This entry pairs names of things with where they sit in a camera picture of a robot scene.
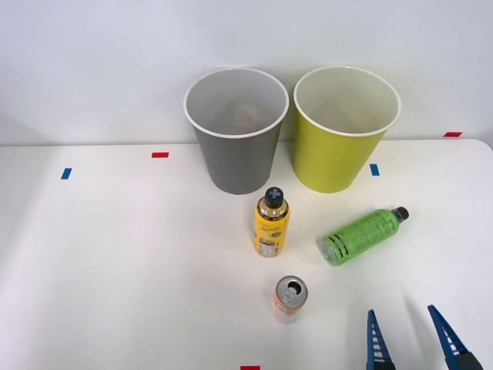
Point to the orange drink can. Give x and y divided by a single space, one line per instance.
289 298

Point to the yellow-green plastic bin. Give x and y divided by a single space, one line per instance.
331 154

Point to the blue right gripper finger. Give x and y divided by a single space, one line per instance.
375 343
450 339

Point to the green label plastic bottle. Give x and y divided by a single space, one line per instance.
358 235

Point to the yellow label plastic bottle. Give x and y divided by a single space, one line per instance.
271 227

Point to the grey plastic bin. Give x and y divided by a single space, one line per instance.
239 162

